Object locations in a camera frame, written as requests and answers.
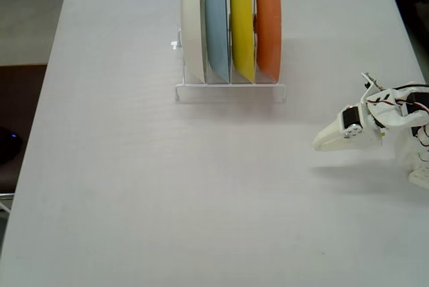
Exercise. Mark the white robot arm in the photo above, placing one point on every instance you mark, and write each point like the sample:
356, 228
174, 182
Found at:
388, 115

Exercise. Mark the light blue plate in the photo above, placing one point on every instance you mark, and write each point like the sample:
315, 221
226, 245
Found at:
216, 25

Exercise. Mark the white metal frame bar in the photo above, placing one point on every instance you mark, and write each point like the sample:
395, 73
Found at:
6, 195

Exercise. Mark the black round device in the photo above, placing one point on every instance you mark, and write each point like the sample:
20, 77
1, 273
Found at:
8, 146

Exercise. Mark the orange plate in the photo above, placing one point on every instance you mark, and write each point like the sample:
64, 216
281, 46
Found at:
268, 25

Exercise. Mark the yellow plate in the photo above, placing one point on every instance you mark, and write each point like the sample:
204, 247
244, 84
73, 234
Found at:
242, 25

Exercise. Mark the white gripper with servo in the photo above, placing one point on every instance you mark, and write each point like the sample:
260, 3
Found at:
336, 133

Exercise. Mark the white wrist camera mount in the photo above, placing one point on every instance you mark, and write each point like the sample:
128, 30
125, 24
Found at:
368, 82

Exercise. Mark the cream white plate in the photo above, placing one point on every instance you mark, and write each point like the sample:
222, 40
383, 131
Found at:
192, 25

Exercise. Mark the dark brown furniture surface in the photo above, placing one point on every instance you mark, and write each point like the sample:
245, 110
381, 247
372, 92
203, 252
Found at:
20, 99

